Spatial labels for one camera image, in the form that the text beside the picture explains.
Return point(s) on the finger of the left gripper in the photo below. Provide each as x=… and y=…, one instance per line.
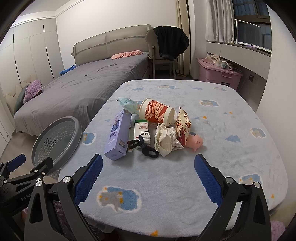
x=10, y=166
x=41, y=170

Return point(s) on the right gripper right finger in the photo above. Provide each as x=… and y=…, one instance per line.
x=253, y=221

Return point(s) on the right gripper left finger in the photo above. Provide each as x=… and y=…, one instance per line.
x=54, y=213

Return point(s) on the purple toothpaste box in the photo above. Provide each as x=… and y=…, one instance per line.
x=116, y=144

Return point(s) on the pink rubber pig toy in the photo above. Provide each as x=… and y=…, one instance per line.
x=194, y=142

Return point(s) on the white tissue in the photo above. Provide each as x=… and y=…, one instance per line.
x=166, y=140

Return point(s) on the red patterned snack wrapper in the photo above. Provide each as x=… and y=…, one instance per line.
x=183, y=125

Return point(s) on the green white medicine box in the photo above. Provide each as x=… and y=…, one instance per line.
x=140, y=132

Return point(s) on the red white paper cup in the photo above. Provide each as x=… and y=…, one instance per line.
x=157, y=112

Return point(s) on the grey perforated trash basket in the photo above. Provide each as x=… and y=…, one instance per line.
x=58, y=141

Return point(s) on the dark green cushion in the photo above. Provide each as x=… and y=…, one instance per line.
x=19, y=100

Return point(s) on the purple knitted blanket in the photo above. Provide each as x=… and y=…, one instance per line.
x=32, y=90

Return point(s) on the blue patterned table blanket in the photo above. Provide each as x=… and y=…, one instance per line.
x=164, y=196

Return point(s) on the grey bed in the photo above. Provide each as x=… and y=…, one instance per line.
x=80, y=93

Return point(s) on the blue cloth on bed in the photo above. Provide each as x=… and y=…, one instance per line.
x=67, y=70

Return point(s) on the light blue wipes packet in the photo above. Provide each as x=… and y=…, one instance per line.
x=129, y=105

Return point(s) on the white wardrobe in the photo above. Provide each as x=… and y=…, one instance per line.
x=30, y=49

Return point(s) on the beige padded headboard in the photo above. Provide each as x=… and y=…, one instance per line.
x=105, y=45

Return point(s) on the pink storage box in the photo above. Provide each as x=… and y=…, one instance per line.
x=210, y=73

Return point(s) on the pink garment on bed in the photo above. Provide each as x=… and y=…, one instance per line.
x=126, y=54

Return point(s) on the clothes in pink box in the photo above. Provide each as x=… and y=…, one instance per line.
x=218, y=62

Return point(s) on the beige chair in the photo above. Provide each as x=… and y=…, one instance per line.
x=154, y=55

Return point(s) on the black jacket on chair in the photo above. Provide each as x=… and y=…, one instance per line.
x=172, y=41

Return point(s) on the white curtain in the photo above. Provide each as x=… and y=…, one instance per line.
x=220, y=21

